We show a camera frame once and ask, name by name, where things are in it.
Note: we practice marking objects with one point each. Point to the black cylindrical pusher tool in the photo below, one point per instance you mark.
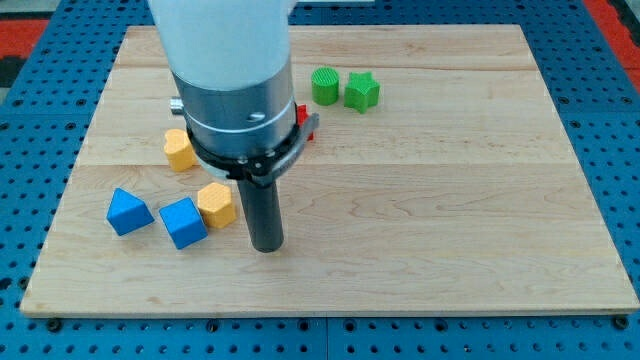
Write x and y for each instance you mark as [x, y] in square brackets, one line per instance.
[263, 215]

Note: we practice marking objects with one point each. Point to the green cylinder block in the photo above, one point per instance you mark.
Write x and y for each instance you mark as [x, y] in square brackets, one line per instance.
[325, 86]

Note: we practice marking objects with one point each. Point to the green star block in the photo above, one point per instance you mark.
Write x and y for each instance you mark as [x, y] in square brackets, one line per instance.
[361, 91]

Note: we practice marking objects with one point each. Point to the yellow heart block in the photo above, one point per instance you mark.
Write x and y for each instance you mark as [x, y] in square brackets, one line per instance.
[178, 150]

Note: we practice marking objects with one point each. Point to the blue cube block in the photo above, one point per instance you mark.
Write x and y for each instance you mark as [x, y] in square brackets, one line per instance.
[183, 223]

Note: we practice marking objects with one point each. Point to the wooden board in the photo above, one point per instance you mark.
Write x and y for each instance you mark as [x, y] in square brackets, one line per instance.
[459, 194]

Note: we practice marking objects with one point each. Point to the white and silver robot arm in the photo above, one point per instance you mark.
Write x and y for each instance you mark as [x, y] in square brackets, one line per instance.
[231, 63]

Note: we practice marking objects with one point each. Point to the red block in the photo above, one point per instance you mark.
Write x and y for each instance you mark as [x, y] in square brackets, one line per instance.
[302, 115]

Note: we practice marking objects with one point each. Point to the blue triangle block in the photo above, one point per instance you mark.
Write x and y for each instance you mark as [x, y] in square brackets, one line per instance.
[127, 213]

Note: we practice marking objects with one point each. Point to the yellow hexagon block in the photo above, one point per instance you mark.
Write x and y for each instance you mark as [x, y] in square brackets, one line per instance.
[216, 205]

